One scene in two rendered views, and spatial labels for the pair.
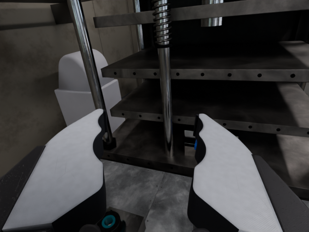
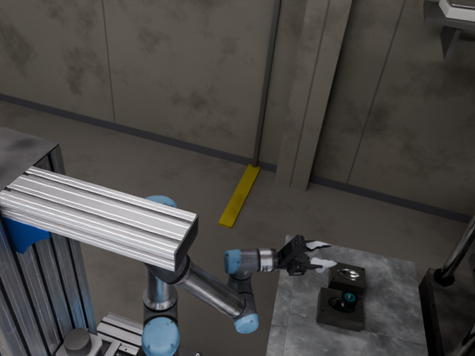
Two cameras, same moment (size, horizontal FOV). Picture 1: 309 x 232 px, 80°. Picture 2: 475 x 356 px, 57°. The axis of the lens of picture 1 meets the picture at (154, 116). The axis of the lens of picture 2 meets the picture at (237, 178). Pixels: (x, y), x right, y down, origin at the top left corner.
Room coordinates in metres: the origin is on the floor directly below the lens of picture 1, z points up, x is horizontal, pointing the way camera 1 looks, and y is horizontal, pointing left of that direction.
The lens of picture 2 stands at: (-0.47, -0.88, 2.52)
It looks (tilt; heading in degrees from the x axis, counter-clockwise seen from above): 38 degrees down; 75
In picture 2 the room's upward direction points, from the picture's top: 6 degrees clockwise
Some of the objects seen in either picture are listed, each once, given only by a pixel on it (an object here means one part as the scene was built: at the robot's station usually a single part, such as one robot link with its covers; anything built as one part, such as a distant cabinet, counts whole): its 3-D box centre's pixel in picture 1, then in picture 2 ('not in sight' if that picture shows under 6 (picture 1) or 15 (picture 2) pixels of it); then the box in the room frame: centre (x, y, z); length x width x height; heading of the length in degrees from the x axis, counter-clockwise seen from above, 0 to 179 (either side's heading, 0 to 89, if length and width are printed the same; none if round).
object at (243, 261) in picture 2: not in sight; (241, 261); (-0.19, 0.02, 1.43); 0.11 x 0.08 x 0.09; 177
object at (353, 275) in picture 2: not in sight; (346, 277); (0.48, 0.36, 0.83); 0.17 x 0.13 x 0.06; 157
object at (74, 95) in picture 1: (90, 100); not in sight; (2.31, 0.82, 0.62); 0.67 x 0.55 x 1.24; 62
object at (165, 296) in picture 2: not in sight; (159, 269); (-0.45, 0.04, 1.41); 0.15 x 0.12 x 0.55; 87
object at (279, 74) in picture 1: (210, 57); not in sight; (1.16, -0.38, 1.26); 1.10 x 0.74 x 0.05; 67
